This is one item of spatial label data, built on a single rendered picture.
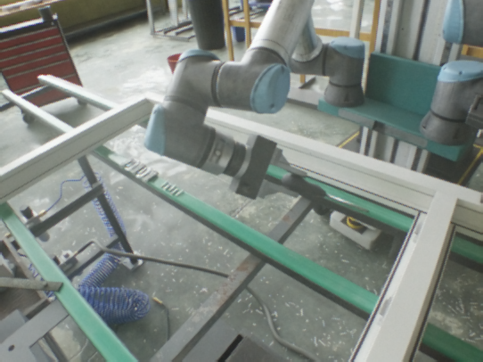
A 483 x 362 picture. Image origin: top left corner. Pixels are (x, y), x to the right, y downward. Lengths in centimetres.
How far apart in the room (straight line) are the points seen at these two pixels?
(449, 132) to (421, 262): 79
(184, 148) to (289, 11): 35
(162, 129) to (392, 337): 49
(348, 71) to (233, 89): 93
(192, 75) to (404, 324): 54
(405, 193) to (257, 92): 42
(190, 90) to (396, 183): 49
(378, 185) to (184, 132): 46
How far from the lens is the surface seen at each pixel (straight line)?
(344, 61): 142
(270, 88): 54
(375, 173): 77
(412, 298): 56
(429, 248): 63
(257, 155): 64
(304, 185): 70
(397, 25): 151
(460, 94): 126
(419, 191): 77
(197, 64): 62
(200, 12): 489
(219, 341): 91
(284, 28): 65
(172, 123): 58
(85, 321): 68
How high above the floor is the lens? 139
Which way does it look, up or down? 38 degrees down
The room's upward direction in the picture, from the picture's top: 7 degrees counter-clockwise
